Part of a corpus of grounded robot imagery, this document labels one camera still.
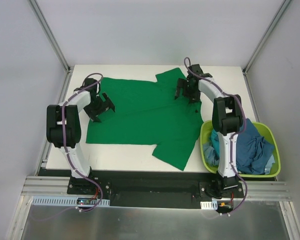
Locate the green t shirt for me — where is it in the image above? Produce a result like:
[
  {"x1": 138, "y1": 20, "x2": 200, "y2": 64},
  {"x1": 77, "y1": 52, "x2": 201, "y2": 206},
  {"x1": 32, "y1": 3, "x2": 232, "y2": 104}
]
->
[{"x1": 86, "y1": 67, "x2": 203, "y2": 171}]

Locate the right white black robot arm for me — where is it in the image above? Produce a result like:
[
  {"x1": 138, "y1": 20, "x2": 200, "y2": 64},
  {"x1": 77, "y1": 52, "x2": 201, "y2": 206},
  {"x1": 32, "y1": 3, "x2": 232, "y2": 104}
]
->
[{"x1": 174, "y1": 64, "x2": 246, "y2": 198}]

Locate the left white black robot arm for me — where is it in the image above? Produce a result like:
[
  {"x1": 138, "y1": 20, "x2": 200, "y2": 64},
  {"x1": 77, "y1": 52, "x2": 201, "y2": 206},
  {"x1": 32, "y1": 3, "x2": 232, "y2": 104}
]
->
[{"x1": 46, "y1": 73, "x2": 115, "y2": 195}]

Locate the teal t shirt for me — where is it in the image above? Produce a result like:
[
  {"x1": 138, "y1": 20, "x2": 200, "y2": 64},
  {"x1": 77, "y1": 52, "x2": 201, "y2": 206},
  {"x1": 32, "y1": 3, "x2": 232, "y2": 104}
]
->
[{"x1": 210, "y1": 129, "x2": 220, "y2": 158}]

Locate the light blue t shirt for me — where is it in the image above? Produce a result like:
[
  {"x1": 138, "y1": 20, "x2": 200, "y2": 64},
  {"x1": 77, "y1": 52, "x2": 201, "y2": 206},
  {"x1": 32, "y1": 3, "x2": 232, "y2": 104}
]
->
[{"x1": 202, "y1": 143, "x2": 220, "y2": 167}]

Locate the dark blue t shirt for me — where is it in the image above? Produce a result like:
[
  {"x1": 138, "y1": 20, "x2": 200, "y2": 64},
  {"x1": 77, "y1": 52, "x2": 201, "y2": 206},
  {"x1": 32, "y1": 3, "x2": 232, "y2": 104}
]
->
[{"x1": 236, "y1": 119, "x2": 275, "y2": 175}]

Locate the lime green plastic basket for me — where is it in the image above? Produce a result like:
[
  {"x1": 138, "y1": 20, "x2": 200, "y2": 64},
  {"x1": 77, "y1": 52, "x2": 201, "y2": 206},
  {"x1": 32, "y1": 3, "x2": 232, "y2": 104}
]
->
[{"x1": 199, "y1": 121, "x2": 281, "y2": 178}]

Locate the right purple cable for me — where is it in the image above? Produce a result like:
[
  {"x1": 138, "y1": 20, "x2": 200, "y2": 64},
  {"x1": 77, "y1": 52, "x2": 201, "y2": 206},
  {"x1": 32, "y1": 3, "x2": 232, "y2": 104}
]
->
[{"x1": 183, "y1": 57, "x2": 249, "y2": 220}]

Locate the purple cable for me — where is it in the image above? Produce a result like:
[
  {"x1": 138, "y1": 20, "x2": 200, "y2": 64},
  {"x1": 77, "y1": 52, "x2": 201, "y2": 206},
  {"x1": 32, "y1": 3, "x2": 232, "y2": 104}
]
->
[
  {"x1": 31, "y1": 72, "x2": 105, "y2": 222},
  {"x1": 183, "y1": 57, "x2": 249, "y2": 220}
]

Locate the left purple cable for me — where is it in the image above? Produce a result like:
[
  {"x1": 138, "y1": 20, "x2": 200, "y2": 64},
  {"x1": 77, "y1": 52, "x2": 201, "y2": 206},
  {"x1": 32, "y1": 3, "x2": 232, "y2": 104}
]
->
[{"x1": 31, "y1": 72, "x2": 105, "y2": 222}]

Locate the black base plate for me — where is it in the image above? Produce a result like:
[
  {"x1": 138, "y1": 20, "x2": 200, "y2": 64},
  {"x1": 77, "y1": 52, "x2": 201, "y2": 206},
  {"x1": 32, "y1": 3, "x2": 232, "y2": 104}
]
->
[{"x1": 37, "y1": 167, "x2": 245, "y2": 208}]

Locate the left aluminium frame post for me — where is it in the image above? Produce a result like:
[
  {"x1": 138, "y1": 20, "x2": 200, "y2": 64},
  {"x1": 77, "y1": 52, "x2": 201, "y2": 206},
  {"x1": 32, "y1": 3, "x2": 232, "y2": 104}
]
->
[{"x1": 28, "y1": 0, "x2": 72, "y2": 73}]

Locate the aluminium frame post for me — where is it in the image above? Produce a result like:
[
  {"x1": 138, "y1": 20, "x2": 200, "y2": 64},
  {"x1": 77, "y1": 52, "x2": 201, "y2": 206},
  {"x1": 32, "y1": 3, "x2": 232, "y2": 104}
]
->
[
  {"x1": 28, "y1": 0, "x2": 72, "y2": 73},
  {"x1": 242, "y1": 0, "x2": 293, "y2": 75}
]

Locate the front aluminium rail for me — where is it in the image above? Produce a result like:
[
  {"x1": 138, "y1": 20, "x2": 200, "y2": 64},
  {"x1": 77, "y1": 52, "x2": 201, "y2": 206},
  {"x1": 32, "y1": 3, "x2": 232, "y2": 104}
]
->
[{"x1": 21, "y1": 174, "x2": 73, "y2": 198}]

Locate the left white cable duct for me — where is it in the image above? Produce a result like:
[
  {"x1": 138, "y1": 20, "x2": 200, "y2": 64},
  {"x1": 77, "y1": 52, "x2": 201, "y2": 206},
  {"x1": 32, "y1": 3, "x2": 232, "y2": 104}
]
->
[{"x1": 32, "y1": 196, "x2": 99, "y2": 208}]

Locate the white cable duct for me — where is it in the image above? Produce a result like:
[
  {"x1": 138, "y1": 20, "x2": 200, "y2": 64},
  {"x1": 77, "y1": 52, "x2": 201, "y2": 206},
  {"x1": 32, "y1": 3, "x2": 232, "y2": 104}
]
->
[
  {"x1": 32, "y1": 196, "x2": 99, "y2": 208},
  {"x1": 200, "y1": 200, "x2": 218, "y2": 211}
]

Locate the right white cable duct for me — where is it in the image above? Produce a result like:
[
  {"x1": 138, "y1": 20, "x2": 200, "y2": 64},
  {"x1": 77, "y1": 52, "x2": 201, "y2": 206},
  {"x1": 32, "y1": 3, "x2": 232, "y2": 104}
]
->
[{"x1": 200, "y1": 200, "x2": 218, "y2": 211}]

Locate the right aluminium frame post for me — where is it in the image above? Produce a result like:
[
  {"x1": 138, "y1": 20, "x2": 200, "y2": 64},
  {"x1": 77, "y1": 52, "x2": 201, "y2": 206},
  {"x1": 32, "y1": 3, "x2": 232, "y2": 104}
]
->
[{"x1": 242, "y1": 0, "x2": 293, "y2": 75}]

